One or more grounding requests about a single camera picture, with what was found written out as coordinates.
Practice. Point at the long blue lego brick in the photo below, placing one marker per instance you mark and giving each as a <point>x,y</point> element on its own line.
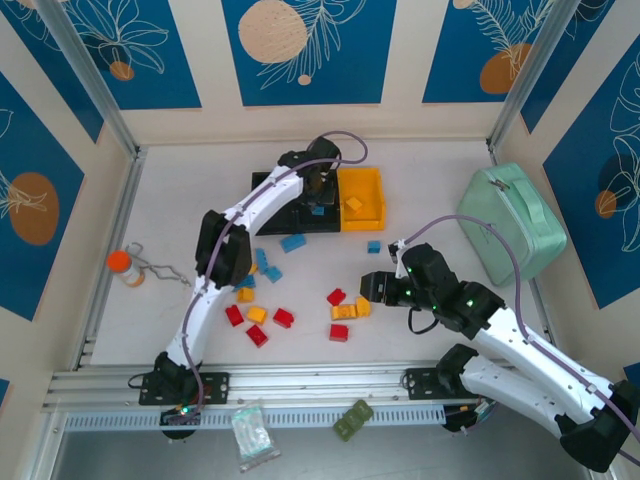
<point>262,259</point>
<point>293,243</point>

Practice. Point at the clear plastic zip bag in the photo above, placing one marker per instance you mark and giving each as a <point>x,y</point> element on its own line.
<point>252,435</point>

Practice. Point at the olive green plastic piece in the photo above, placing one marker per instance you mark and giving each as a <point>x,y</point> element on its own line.
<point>352,420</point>

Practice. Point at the black plastic bin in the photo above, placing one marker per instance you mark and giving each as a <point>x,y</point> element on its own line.
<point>265,186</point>

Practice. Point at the red lego brick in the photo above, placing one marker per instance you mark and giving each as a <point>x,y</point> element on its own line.
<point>336,296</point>
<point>256,335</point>
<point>233,315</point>
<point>339,333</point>
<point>283,318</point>

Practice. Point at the wide yellow lego brick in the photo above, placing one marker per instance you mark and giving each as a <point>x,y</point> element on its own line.
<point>343,313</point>

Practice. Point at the orange capped bottle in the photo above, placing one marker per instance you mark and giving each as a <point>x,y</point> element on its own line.
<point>120,261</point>

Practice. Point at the yellow plastic bin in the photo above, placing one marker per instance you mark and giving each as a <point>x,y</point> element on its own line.
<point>361,224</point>

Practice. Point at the aluminium front rail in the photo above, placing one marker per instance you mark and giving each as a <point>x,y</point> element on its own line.
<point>310,380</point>

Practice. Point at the aluminium frame post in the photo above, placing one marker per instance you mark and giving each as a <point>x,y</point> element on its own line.
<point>530,70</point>
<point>85,65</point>

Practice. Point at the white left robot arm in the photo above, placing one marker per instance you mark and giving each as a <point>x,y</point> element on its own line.
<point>280,195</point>

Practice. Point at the mint green zipper bag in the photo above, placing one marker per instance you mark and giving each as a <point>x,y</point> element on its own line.
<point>500,225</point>

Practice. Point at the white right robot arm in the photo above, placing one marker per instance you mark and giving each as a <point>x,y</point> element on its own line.
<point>525,350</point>

